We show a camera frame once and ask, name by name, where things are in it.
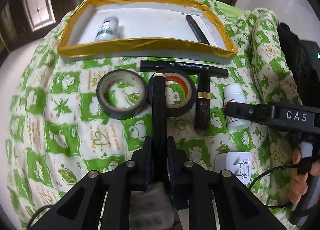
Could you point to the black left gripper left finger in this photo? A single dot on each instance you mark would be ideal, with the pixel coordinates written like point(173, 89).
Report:
point(142, 169)

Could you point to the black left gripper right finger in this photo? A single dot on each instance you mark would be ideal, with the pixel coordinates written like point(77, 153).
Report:
point(178, 178)

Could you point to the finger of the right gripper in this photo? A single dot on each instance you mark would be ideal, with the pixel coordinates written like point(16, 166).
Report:
point(254, 113)

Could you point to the black marker yellow caps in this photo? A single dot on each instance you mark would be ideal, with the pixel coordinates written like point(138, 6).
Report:
point(159, 128)

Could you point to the white bottle red label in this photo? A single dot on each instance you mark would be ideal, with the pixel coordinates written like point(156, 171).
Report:
point(234, 96)

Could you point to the white USB wall charger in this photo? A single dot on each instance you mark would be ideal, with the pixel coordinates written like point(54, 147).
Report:
point(238, 163)

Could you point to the long black marker pen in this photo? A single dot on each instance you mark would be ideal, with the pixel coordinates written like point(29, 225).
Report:
point(189, 68)

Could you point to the person right hand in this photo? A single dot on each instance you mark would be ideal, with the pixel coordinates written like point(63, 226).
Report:
point(298, 184)

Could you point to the black tape roll red core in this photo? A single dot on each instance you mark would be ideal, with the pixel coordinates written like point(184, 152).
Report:
point(180, 93)

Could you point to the black gold lipstick tube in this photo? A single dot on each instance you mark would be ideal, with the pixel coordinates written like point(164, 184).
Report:
point(202, 113)

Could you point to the black tape roll white core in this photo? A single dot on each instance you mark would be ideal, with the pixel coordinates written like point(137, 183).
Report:
point(121, 94)

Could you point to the green patterned quilt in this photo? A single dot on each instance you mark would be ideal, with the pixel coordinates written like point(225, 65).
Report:
point(58, 132)

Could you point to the black marker in tray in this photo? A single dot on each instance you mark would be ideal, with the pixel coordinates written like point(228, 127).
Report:
point(196, 30)

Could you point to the white foam tray yellow tape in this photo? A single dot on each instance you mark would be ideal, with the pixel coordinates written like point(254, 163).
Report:
point(146, 28)

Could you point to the white bottle green label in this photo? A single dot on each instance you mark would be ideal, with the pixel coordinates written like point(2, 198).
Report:
point(108, 29)

